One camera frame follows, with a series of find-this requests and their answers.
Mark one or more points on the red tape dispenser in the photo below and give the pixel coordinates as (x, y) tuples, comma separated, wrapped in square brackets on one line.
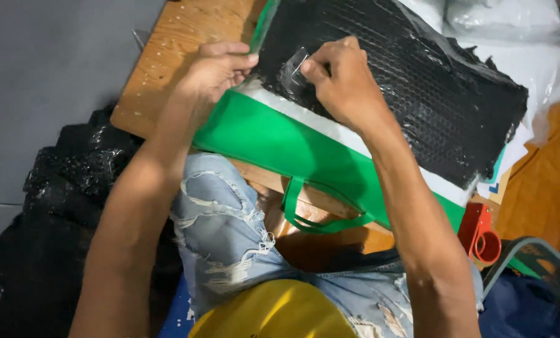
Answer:
[(479, 234)]

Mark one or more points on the stack of white papers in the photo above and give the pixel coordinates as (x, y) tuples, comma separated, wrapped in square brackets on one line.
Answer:
[(507, 157)]

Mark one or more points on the person's right hand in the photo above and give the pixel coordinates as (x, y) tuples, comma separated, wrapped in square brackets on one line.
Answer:
[(348, 91)]

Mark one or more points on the black bubble wrap package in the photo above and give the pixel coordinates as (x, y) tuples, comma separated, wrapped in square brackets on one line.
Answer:
[(430, 89)]

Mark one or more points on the dark blue cloth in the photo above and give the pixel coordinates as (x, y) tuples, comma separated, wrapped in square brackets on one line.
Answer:
[(519, 314)]

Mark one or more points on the person's yellow shirt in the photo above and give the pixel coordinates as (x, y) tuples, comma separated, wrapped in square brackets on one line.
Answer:
[(275, 312)]

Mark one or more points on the person's left hand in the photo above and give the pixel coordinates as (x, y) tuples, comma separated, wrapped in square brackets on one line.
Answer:
[(209, 77)]

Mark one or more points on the person's ripped blue jeans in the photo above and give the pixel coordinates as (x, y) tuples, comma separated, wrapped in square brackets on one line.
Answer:
[(223, 234)]

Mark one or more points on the green fabric bag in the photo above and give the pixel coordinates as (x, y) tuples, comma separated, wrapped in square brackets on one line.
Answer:
[(284, 141)]

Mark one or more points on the heap of black bubble wrap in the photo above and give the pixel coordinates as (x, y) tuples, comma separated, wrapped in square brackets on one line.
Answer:
[(59, 211)]

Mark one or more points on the clear tape piece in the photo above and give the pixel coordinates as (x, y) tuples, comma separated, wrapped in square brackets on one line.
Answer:
[(293, 70)]

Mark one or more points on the heap of white plastic bags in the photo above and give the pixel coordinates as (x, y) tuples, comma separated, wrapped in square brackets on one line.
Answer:
[(510, 33)]

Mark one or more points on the blue plastic seat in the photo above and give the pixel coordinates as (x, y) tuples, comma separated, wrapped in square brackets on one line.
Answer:
[(176, 314)]

